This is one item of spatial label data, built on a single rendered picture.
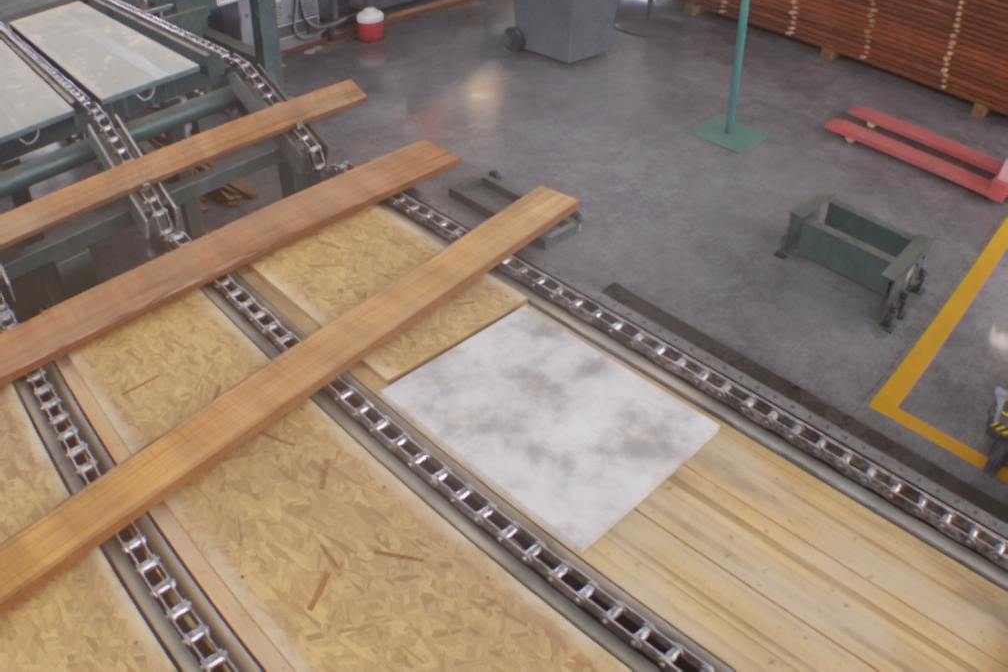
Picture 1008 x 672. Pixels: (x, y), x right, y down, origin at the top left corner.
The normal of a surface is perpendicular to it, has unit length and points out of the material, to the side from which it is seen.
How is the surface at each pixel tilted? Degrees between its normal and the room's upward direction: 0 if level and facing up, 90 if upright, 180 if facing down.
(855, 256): 90
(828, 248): 90
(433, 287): 0
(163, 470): 0
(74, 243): 90
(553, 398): 0
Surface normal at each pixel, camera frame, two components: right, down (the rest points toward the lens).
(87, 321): 0.01, -0.82
